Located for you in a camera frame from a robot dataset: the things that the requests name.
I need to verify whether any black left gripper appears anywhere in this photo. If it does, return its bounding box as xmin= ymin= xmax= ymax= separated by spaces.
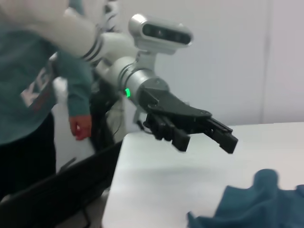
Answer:
xmin=139 ymin=77 xmax=239 ymax=154

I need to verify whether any teal t-shirt with beige letters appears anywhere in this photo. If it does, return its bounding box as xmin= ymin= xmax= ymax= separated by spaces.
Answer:
xmin=186 ymin=168 xmax=304 ymax=228

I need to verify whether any person in teal shirt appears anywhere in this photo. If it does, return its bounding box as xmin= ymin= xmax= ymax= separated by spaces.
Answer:
xmin=0 ymin=0 xmax=94 ymax=199

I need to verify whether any bystander bare hand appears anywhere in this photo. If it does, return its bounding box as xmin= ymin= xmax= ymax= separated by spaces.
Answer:
xmin=68 ymin=115 xmax=92 ymax=141

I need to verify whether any black chair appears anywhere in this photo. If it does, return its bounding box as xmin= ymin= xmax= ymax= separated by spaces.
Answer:
xmin=0 ymin=140 xmax=124 ymax=228

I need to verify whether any black stand with cables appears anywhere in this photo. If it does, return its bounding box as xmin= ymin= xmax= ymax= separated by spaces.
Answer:
xmin=90 ymin=71 xmax=125 ymax=152

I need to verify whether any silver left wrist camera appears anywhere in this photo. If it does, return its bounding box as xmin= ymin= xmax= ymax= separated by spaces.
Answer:
xmin=128 ymin=13 xmax=193 ymax=72

